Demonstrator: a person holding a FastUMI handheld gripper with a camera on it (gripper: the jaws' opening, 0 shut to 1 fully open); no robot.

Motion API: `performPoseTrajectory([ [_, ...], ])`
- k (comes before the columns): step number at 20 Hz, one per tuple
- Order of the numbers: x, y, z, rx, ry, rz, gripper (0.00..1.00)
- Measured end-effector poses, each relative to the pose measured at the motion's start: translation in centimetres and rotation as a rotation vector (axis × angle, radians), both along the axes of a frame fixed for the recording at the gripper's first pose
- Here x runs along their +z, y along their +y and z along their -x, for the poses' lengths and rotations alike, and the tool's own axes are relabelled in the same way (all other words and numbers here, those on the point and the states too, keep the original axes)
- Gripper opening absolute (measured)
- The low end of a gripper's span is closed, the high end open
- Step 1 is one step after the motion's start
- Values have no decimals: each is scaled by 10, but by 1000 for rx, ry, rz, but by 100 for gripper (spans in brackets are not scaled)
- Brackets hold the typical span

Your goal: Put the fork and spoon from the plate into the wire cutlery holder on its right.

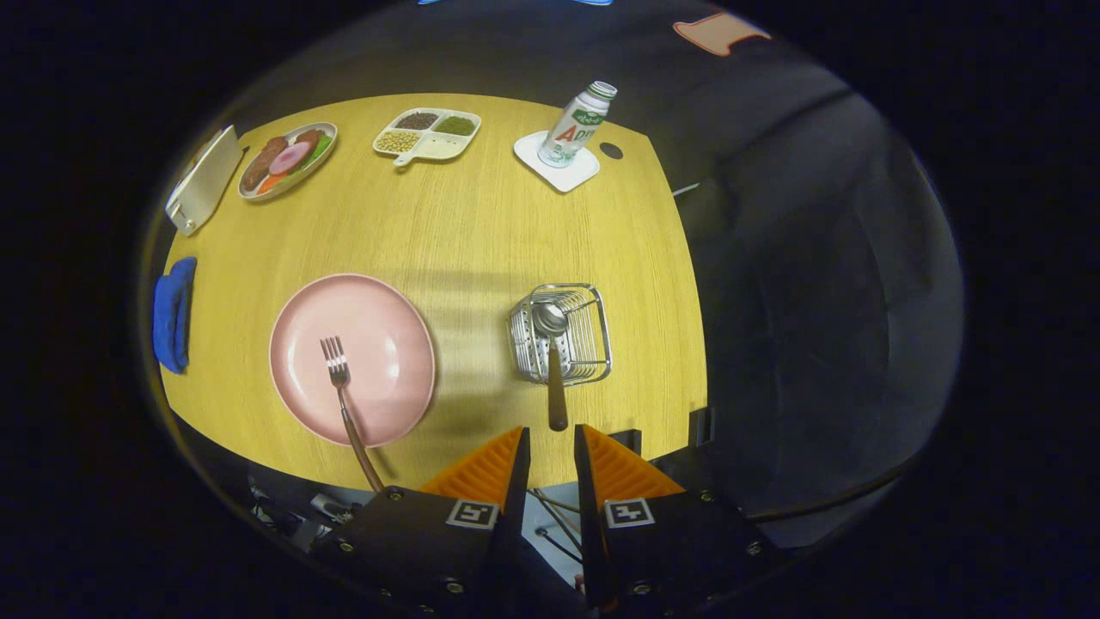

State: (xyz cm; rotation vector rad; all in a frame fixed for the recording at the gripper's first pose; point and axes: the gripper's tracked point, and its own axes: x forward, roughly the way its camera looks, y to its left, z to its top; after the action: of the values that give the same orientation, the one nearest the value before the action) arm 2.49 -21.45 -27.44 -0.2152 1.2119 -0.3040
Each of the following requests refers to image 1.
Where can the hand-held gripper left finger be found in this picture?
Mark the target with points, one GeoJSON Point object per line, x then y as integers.
{"type": "Point", "coordinates": [521, 499]}

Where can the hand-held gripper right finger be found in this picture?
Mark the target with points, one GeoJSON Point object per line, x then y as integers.
{"type": "Point", "coordinates": [586, 507]}

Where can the black table clamp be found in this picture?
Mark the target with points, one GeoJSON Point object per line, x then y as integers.
{"type": "Point", "coordinates": [626, 440]}
{"type": "Point", "coordinates": [700, 425]}

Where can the pink plate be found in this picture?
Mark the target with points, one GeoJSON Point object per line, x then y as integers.
{"type": "Point", "coordinates": [382, 344]}

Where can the white square coaster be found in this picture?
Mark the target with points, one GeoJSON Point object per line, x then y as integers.
{"type": "Point", "coordinates": [563, 176]}

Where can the white divided tray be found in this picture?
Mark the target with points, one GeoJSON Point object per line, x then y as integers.
{"type": "Point", "coordinates": [438, 148]}

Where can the white drink bottle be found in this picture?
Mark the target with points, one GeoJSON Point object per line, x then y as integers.
{"type": "Point", "coordinates": [571, 129]}

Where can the pile of yellow beans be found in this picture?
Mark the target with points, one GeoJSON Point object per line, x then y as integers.
{"type": "Point", "coordinates": [397, 142]}

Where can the pile of green beans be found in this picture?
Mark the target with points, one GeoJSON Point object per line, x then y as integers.
{"type": "Point", "coordinates": [455, 126]}

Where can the oval plate of toy food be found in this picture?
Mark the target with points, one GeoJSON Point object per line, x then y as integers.
{"type": "Point", "coordinates": [288, 185]}

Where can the pile of brown beans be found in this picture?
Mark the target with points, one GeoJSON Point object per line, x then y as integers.
{"type": "Point", "coordinates": [417, 121]}

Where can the blue cloth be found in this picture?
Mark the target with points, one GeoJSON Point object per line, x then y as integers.
{"type": "Point", "coordinates": [172, 318]}

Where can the green toy vegetable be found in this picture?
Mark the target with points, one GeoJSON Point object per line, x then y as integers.
{"type": "Point", "coordinates": [318, 150]}

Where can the brown toy sausage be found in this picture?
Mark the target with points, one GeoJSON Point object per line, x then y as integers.
{"type": "Point", "coordinates": [256, 168]}

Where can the white toaster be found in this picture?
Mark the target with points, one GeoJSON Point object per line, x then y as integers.
{"type": "Point", "coordinates": [204, 182]}

